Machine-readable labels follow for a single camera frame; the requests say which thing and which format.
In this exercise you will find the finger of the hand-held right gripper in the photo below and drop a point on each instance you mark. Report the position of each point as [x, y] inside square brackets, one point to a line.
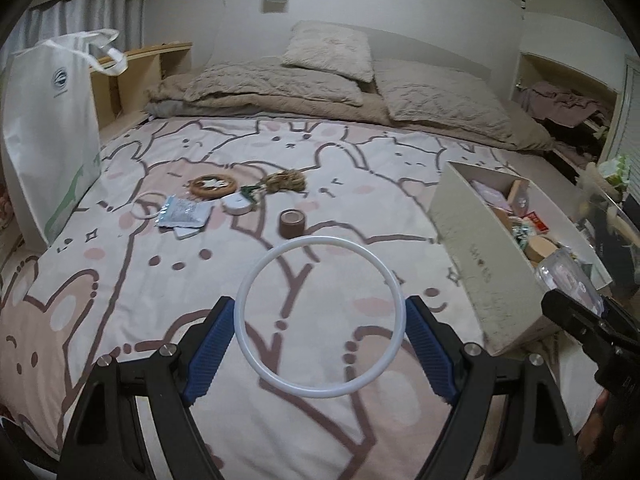
[625, 322]
[575, 312]

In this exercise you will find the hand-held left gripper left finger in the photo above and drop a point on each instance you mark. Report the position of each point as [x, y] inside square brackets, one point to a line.
[210, 350]

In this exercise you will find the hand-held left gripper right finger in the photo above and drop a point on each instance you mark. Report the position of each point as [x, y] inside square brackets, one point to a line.
[430, 350]

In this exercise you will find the clear plastic container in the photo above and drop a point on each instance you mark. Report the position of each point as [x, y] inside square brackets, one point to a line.
[565, 275]

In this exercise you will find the white cardboard box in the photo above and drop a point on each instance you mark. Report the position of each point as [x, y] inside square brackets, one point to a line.
[470, 260]

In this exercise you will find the silver foil packet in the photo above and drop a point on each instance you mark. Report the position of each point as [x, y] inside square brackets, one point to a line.
[182, 212]

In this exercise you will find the brown tape roll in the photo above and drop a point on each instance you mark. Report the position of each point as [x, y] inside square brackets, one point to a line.
[292, 225]

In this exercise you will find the person's right hand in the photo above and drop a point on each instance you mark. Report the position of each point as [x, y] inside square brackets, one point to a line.
[600, 415]

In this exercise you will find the printed bunny blanket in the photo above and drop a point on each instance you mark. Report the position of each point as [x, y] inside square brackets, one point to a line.
[150, 285]

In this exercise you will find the green patterned pouch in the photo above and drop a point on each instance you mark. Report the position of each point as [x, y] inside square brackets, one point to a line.
[521, 235]

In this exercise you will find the red white packet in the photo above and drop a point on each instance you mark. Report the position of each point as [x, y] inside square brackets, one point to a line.
[538, 222]

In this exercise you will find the small white card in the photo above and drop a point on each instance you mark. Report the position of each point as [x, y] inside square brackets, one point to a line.
[186, 234]

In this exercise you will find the brown rectangular block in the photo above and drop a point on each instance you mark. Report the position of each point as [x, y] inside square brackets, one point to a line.
[517, 195]

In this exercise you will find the green white patterned cloth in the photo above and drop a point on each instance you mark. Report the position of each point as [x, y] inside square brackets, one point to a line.
[615, 172]

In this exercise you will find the small white round tin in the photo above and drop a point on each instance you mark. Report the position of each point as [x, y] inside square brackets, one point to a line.
[236, 206]

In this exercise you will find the small green clip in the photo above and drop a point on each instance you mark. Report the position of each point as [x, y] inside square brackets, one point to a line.
[249, 192]

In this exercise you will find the pile of clothes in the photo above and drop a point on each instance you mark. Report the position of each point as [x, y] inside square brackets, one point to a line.
[565, 105]

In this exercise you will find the white slatted panel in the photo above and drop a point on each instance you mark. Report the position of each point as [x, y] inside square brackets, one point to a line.
[631, 110]

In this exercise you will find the large quilted beige pillow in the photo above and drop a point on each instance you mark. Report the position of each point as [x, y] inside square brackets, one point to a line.
[440, 95]

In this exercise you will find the beige quilt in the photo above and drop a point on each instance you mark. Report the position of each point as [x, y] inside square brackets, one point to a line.
[170, 95]

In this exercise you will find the white tote bag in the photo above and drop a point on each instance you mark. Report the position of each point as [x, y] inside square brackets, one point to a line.
[50, 135]

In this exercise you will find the flat quilted beige pillow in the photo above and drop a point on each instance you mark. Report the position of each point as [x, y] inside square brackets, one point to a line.
[270, 85]

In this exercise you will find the wooden bedside shelf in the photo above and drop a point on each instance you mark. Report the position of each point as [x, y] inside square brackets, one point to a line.
[145, 55]

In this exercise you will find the small fluffy beige pillow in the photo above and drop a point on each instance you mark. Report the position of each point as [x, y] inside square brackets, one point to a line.
[327, 50]

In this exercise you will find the grey curtain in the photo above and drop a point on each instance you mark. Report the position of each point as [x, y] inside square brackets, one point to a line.
[75, 20]

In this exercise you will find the wall alcove shelf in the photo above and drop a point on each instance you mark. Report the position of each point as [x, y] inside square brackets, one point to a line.
[565, 67]

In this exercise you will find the wall hook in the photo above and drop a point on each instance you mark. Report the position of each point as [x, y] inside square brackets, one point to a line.
[526, 0]

